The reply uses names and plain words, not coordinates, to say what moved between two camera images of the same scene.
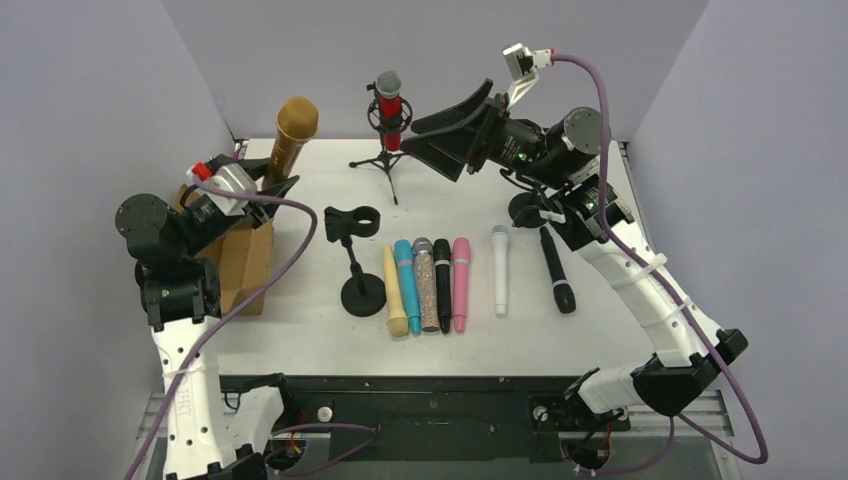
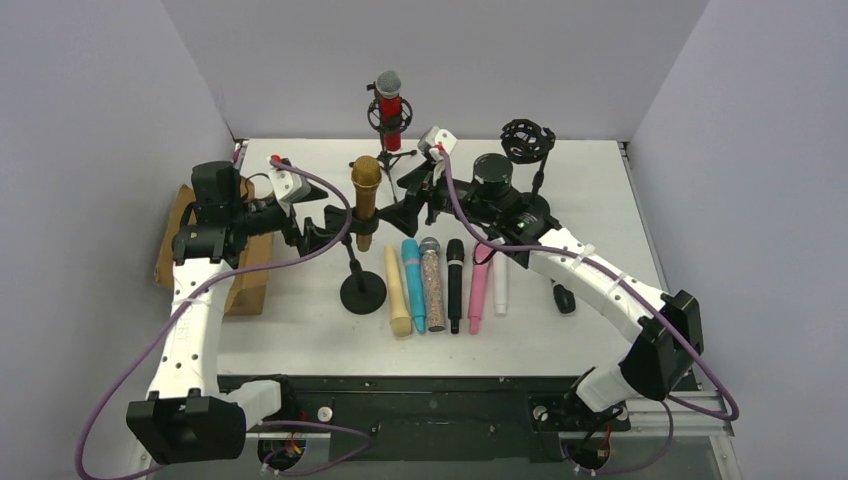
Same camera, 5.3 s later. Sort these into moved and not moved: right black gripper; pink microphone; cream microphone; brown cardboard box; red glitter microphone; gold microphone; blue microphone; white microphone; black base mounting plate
Moved: right black gripper; pink microphone; gold microphone; blue microphone
Not moved: black base mounting plate; white microphone; brown cardboard box; cream microphone; red glitter microphone
